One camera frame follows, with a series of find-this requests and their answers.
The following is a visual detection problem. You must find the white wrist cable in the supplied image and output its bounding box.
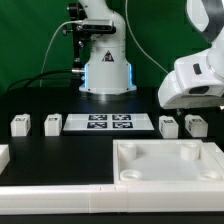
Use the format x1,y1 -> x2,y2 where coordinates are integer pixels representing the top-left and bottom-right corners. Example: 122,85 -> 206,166
124,0 -> 170,75

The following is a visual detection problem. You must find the grey camera on stand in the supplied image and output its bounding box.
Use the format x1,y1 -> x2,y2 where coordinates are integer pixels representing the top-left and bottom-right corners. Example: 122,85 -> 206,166
76,19 -> 116,34

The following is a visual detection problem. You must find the white front fence wall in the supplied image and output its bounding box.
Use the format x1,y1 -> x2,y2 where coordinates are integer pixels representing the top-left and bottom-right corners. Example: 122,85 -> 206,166
0,182 -> 224,215

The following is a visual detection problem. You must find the white right fence wall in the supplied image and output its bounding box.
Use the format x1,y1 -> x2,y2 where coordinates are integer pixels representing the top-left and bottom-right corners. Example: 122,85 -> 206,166
203,142 -> 224,165

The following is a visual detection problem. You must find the white left fence wall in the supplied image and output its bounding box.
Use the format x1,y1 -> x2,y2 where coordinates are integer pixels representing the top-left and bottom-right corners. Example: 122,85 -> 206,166
0,145 -> 10,174

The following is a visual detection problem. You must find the white camera cable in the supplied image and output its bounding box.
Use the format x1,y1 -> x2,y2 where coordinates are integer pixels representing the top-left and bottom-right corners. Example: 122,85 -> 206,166
39,19 -> 84,88

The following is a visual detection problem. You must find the white fence wall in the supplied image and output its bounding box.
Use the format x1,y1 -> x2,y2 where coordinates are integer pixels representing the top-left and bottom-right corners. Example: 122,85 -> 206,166
0,145 -> 10,174
0,182 -> 224,215
203,142 -> 224,165

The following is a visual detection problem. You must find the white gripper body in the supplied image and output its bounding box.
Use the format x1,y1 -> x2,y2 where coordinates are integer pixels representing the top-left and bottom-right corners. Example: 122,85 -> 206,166
158,50 -> 224,109

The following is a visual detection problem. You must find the black cable bundle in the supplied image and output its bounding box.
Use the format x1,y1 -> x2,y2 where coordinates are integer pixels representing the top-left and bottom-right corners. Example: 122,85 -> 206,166
5,68 -> 86,94

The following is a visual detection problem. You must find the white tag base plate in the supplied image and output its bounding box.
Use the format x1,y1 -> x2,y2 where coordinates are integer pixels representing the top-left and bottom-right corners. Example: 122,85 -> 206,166
63,113 -> 154,131

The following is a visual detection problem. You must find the black camera stand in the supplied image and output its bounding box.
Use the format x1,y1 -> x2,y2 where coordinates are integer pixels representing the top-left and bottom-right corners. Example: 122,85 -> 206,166
63,3 -> 86,91

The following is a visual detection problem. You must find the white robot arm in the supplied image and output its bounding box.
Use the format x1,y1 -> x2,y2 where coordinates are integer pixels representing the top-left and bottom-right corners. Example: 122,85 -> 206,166
79,0 -> 224,109

